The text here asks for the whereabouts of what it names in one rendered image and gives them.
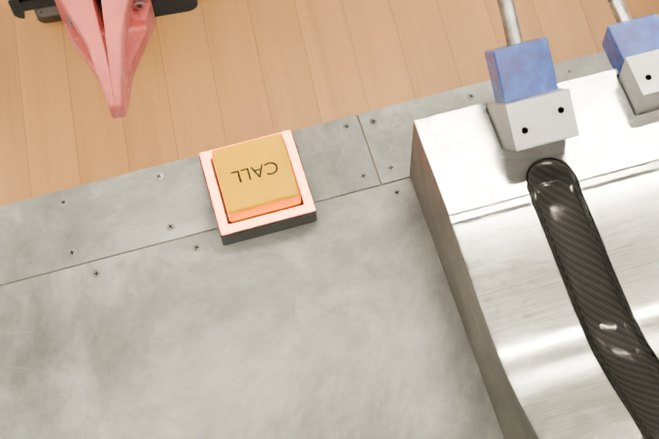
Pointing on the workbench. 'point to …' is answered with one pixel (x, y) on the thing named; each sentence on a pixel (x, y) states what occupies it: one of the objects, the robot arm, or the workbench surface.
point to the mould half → (474, 268)
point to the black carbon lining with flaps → (596, 291)
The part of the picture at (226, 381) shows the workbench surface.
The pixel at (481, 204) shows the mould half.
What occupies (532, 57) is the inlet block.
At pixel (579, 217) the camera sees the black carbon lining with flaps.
